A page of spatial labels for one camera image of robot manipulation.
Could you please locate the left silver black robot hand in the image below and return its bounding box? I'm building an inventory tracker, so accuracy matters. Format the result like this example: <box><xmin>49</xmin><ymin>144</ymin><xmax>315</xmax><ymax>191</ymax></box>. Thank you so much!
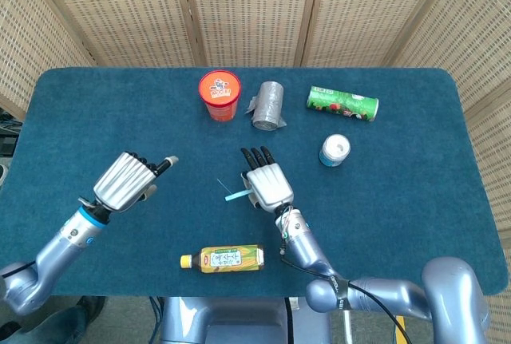
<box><xmin>77</xmin><ymin>151</ymin><xmax>180</xmax><ymax>214</ymax></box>

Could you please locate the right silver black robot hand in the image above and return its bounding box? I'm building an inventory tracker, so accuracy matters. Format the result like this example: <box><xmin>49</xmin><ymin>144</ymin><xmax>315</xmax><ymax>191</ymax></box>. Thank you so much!
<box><xmin>240</xmin><ymin>146</ymin><xmax>295</xmax><ymax>213</ymax></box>

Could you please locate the light blue wrapper strip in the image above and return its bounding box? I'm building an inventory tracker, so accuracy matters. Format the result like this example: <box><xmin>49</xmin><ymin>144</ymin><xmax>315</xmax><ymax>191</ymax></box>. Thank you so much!
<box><xmin>224</xmin><ymin>189</ymin><xmax>252</xmax><ymax>203</ymax></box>

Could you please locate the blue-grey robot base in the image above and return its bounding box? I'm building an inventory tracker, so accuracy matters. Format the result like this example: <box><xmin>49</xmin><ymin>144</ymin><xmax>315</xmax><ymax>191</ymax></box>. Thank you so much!
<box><xmin>159</xmin><ymin>296</ymin><xmax>332</xmax><ymax>344</ymax></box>

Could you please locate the blue felt table cover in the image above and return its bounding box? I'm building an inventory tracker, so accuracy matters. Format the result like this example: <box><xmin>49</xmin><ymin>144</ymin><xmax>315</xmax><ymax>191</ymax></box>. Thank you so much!
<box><xmin>0</xmin><ymin>66</ymin><xmax>505</xmax><ymax>298</ymax></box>

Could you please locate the small white blue jar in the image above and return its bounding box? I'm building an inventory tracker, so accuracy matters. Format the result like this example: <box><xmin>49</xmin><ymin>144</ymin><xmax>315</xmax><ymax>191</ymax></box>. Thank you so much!
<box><xmin>318</xmin><ymin>133</ymin><xmax>352</xmax><ymax>168</ymax></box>

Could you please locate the grey trash bag roll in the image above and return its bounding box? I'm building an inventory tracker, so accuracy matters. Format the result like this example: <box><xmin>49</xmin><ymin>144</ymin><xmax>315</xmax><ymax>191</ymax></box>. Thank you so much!
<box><xmin>244</xmin><ymin>81</ymin><xmax>287</xmax><ymax>132</ymax></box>

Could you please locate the yellow tea bottle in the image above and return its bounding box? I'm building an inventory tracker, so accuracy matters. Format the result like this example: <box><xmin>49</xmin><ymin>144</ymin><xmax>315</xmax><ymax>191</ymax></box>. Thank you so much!
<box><xmin>180</xmin><ymin>243</ymin><xmax>266</xmax><ymax>275</ymax></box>

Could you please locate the orange lidded snack cup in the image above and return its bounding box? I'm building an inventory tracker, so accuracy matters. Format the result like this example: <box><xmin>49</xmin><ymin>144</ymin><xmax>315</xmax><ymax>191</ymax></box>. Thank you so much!
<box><xmin>198</xmin><ymin>69</ymin><xmax>243</xmax><ymax>123</ymax></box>

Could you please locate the green chip can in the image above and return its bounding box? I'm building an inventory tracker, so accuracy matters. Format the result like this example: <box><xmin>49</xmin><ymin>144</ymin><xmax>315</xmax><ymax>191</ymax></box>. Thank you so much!
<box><xmin>306</xmin><ymin>85</ymin><xmax>380</xmax><ymax>122</ymax></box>

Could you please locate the black equipment clutter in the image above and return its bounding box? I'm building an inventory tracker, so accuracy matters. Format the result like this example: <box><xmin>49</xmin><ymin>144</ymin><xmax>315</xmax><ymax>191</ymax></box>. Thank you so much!
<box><xmin>0</xmin><ymin>108</ymin><xmax>21</xmax><ymax>157</ymax></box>

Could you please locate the black shoe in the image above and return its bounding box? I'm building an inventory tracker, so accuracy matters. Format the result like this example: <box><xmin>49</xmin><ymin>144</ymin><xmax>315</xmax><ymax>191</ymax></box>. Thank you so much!
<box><xmin>75</xmin><ymin>295</ymin><xmax>107</xmax><ymax>325</ymax></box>

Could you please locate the dark jeans leg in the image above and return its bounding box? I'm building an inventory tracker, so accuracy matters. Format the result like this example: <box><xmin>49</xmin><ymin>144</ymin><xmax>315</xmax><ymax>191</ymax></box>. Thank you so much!
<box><xmin>0</xmin><ymin>304</ymin><xmax>89</xmax><ymax>344</ymax></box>

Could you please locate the white table leg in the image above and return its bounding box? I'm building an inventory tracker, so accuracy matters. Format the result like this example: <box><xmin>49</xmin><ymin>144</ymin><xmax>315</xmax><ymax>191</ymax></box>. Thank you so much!
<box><xmin>342</xmin><ymin>310</ymin><xmax>355</xmax><ymax>344</ymax></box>

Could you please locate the woven bamboo folding screen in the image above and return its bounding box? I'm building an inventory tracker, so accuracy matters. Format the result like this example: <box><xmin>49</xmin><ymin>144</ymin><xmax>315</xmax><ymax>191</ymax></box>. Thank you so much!
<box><xmin>0</xmin><ymin>0</ymin><xmax>511</xmax><ymax>344</ymax></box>

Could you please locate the blue cable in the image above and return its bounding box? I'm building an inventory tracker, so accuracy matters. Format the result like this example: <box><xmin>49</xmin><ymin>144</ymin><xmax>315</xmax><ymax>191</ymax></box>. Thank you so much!
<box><xmin>149</xmin><ymin>296</ymin><xmax>164</xmax><ymax>344</ymax></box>

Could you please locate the black cable on base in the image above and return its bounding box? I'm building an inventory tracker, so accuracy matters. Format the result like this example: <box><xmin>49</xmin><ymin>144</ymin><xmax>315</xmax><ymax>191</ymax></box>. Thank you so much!
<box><xmin>283</xmin><ymin>298</ymin><xmax>295</xmax><ymax>344</ymax></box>

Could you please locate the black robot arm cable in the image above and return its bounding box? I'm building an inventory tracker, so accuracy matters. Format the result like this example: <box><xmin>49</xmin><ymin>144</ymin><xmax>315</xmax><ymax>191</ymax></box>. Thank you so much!
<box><xmin>279</xmin><ymin>246</ymin><xmax>413</xmax><ymax>344</ymax></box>

